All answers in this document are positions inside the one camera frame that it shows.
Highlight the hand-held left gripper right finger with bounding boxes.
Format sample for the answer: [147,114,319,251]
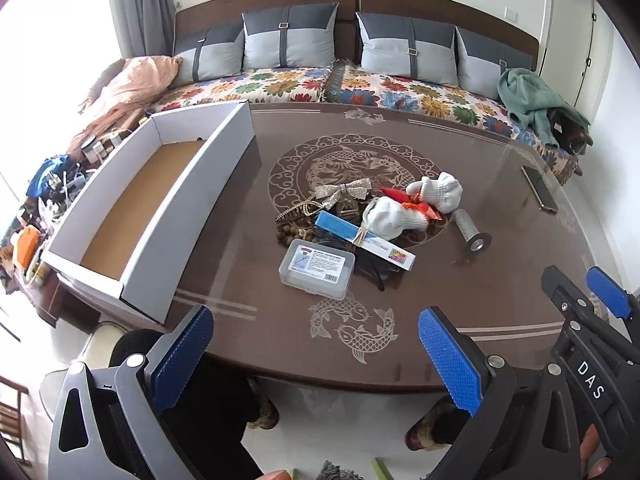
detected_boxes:
[418,305,593,480]

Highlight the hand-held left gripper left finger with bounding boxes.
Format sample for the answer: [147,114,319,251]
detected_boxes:
[46,304,216,480]

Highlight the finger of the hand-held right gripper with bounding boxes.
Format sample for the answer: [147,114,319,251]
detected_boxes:
[586,266,640,322]
[541,265,602,325]

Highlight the metal roller with black disc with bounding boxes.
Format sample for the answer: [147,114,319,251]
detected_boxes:
[452,209,492,253]

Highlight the white knit glove orange cuff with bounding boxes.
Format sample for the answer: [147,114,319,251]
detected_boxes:
[361,196,431,241]
[406,172,465,213]

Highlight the clear plastic case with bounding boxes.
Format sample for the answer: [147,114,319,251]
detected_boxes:
[279,239,357,301]

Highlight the brown bead bracelet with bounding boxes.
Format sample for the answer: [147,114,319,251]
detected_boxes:
[276,224,321,247]

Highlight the white cardboard box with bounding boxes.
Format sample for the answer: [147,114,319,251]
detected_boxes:
[41,100,262,325]

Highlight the blue white long pack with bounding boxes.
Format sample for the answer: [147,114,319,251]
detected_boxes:
[314,210,417,271]

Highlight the sparkly bow hair clip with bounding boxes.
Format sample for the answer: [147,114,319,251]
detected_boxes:
[314,178,372,210]

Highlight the person's right hand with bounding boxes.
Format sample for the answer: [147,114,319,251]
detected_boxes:
[580,425,621,480]

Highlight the person's black pants leg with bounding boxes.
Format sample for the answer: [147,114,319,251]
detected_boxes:
[110,329,266,480]

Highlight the patterned slipper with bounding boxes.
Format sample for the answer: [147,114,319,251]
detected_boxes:
[246,377,281,431]
[405,395,467,452]

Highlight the smartphone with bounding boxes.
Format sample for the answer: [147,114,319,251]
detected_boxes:
[521,165,559,214]

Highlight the brown side table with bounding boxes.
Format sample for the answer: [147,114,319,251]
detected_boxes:
[22,260,103,328]

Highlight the dark bag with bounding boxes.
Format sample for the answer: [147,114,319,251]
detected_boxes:
[545,107,595,160]

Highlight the grey shaggy mat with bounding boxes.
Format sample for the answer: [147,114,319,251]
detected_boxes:
[315,460,362,480]

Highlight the wooden chair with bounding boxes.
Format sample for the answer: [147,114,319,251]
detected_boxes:
[0,375,27,463]

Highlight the orange plastic item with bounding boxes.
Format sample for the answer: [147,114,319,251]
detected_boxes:
[14,227,42,268]

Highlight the green cloth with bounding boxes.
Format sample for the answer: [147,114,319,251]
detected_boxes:
[497,67,592,147]

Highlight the blue cloth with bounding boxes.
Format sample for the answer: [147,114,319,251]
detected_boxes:
[27,155,75,197]

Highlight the floral sofa cover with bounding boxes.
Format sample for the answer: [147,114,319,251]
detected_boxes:
[150,66,335,117]
[325,62,581,183]

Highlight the white wardrobe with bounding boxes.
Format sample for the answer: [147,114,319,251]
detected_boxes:
[540,0,617,116]

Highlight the pink blanket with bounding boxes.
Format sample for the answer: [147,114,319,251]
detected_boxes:
[77,56,183,153]

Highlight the brown wooden sofa backrest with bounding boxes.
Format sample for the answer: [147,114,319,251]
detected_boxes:
[174,0,360,56]
[359,0,540,68]

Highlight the grey curtain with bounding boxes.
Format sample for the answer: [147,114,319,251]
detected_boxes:
[107,0,176,58]

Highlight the pile of white cables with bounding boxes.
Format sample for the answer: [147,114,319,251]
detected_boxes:
[39,167,97,217]

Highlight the grey two-tone strap pillow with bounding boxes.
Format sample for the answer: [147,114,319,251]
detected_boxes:
[455,26,531,100]
[172,21,247,85]
[242,2,340,71]
[356,11,459,80]

